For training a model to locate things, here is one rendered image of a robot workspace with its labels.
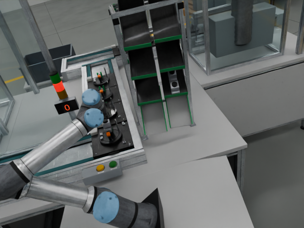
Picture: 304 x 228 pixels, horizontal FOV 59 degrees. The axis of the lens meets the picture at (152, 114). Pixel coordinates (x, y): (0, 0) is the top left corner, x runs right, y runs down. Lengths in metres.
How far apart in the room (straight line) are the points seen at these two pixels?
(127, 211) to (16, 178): 0.43
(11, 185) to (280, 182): 2.13
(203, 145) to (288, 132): 1.58
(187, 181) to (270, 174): 1.31
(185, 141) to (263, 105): 1.13
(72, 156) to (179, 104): 0.72
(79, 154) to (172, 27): 0.92
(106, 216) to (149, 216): 0.18
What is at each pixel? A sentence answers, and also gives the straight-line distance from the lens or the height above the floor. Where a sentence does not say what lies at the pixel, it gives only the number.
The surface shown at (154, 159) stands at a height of 0.86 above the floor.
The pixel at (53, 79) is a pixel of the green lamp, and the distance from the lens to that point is 1.54.
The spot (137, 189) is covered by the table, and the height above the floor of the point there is 0.86.
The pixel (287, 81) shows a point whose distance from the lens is 2.62.
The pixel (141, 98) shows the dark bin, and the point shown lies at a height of 1.21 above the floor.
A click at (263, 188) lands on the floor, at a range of 2.55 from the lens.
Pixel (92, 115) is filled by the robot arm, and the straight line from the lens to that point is 1.06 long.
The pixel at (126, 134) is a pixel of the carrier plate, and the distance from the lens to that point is 1.64.
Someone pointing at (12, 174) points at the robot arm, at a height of 1.39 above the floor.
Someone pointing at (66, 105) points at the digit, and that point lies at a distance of 1.62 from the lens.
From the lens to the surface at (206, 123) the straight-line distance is 1.79.
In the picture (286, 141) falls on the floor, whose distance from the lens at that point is 2.98.
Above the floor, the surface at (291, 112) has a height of 0.29.
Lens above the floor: 2.00
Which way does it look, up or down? 36 degrees down
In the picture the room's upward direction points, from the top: 12 degrees counter-clockwise
